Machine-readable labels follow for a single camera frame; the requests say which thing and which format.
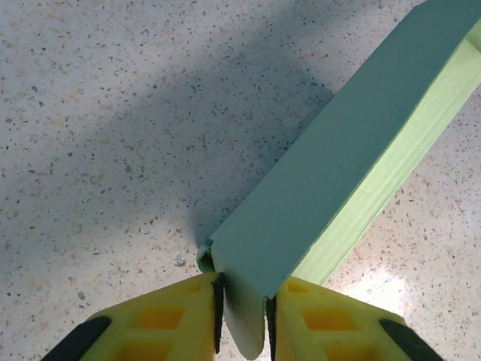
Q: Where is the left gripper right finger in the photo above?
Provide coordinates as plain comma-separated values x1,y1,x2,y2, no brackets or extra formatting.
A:
265,276,446,361

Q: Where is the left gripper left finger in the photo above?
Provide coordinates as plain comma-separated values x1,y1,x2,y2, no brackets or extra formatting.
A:
41,272,226,361

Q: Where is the green paper box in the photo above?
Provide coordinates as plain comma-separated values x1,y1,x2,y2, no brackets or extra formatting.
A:
195,0,481,360

